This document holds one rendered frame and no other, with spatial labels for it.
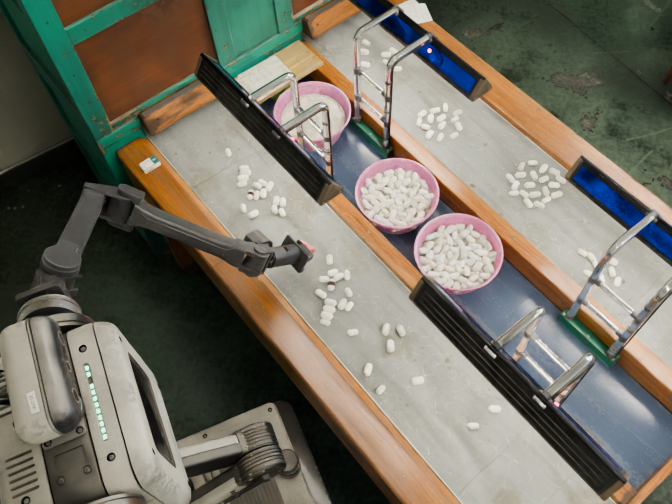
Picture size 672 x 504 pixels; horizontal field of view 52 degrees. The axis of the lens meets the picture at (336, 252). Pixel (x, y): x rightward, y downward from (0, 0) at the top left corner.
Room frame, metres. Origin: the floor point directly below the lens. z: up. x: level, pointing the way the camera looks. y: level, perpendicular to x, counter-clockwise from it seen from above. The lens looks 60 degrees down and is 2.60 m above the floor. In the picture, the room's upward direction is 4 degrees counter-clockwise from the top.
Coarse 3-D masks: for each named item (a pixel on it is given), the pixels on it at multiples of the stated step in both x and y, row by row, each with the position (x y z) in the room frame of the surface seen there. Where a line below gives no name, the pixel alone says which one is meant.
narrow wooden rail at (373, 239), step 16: (336, 208) 1.20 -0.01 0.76; (352, 208) 1.19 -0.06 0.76; (352, 224) 1.13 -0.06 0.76; (368, 224) 1.13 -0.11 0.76; (368, 240) 1.07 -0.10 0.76; (384, 240) 1.07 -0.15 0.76; (384, 256) 1.01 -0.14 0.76; (400, 256) 1.01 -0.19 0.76; (400, 272) 0.95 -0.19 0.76; (416, 272) 0.95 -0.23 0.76; (624, 496) 0.28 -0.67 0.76
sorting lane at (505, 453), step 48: (192, 144) 1.52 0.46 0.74; (240, 144) 1.50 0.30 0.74; (240, 192) 1.30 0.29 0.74; (288, 192) 1.29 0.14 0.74; (336, 240) 1.10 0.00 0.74; (288, 288) 0.94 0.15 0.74; (336, 288) 0.93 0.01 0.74; (384, 288) 0.92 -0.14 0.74; (336, 336) 0.78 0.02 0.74; (384, 336) 0.76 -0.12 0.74; (432, 336) 0.75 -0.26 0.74; (384, 384) 0.62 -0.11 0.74; (432, 384) 0.61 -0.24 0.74; (480, 384) 0.60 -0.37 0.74; (432, 432) 0.48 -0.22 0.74; (480, 432) 0.47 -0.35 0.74; (528, 432) 0.46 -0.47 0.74; (480, 480) 0.35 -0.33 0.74; (528, 480) 0.34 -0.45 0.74; (576, 480) 0.33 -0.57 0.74
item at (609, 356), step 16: (640, 224) 0.85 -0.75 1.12; (624, 240) 0.81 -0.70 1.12; (608, 256) 0.78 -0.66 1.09; (592, 272) 0.80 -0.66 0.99; (592, 288) 0.78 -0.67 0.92; (608, 288) 0.76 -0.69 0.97; (576, 304) 0.79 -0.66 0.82; (624, 304) 0.71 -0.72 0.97; (656, 304) 0.66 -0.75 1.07; (560, 320) 0.80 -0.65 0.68; (576, 320) 0.78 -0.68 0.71; (608, 320) 0.72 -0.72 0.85; (640, 320) 0.66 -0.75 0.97; (576, 336) 0.74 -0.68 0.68; (592, 336) 0.73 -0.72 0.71; (624, 336) 0.66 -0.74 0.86; (592, 352) 0.69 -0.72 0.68; (608, 352) 0.67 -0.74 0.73
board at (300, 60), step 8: (288, 48) 1.89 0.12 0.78; (296, 48) 1.89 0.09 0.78; (304, 48) 1.89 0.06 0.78; (280, 56) 1.86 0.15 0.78; (288, 56) 1.85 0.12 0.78; (296, 56) 1.85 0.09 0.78; (304, 56) 1.85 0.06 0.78; (312, 56) 1.84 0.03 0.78; (288, 64) 1.81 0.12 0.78; (296, 64) 1.81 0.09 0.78; (304, 64) 1.81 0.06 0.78; (312, 64) 1.81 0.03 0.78; (320, 64) 1.80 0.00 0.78; (296, 72) 1.77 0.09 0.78; (304, 72) 1.77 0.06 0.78; (280, 88) 1.70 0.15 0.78
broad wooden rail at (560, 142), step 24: (432, 24) 1.97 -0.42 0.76; (456, 48) 1.84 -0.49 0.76; (480, 72) 1.72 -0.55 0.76; (504, 96) 1.60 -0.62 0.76; (528, 96) 1.59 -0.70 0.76; (528, 120) 1.49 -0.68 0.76; (552, 120) 1.48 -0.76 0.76; (552, 144) 1.38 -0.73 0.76; (576, 144) 1.38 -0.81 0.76; (600, 168) 1.27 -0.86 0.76; (648, 192) 1.17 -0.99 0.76
